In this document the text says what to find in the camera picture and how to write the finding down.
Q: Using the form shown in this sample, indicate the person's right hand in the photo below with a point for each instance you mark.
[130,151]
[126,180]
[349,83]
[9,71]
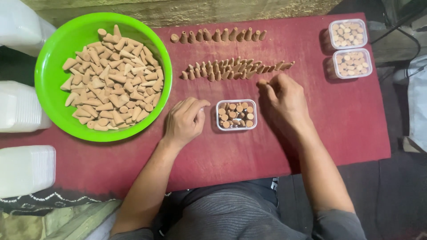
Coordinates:
[287,103]

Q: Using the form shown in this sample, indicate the heap of tan incense cones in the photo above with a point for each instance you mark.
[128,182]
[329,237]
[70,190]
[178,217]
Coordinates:
[110,83]

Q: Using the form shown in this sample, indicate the dense band of incense cones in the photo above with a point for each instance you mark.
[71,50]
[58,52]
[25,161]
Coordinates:
[230,69]

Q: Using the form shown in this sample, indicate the packed batch of incense cones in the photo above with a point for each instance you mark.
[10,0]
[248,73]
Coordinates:
[352,63]
[236,115]
[347,34]

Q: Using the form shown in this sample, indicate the stack of white plastic containers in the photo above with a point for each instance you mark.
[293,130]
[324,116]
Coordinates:
[20,106]
[20,26]
[25,170]

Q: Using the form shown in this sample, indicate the single row of incense cones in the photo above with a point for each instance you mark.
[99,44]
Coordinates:
[216,35]

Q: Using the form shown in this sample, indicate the black cloth with white pattern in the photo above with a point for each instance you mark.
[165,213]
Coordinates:
[50,200]

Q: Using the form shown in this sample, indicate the green plastic bowl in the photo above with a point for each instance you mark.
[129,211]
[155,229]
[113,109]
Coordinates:
[53,76]

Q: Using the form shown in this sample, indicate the person's left hand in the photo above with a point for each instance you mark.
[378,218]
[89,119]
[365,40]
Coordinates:
[183,123]

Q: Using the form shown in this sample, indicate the red table mat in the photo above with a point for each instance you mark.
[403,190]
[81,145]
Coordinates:
[300,140]

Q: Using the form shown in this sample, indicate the white plastic bag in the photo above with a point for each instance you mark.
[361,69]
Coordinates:
[417,100]

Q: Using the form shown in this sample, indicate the small clear plastic box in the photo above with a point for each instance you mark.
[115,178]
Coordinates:
[348,47]
[236,129]
[352,77]

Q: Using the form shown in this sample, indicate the person's gray clothes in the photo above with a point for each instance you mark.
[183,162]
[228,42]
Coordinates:
[233,213]

